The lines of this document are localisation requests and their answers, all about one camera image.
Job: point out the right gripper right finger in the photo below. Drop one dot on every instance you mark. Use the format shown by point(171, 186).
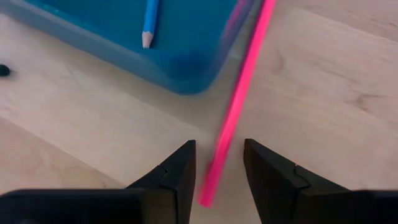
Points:
point(280, 193)

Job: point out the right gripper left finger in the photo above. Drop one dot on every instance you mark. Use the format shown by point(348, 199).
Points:
point(168, 193)

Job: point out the pink pencil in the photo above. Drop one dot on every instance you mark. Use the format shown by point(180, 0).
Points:
point(236, 105)

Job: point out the blue plastic bin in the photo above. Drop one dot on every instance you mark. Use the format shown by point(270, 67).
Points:
point(192, 46)

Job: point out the blue pencil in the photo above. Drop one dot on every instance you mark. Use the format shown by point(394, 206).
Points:
point(150, 18)

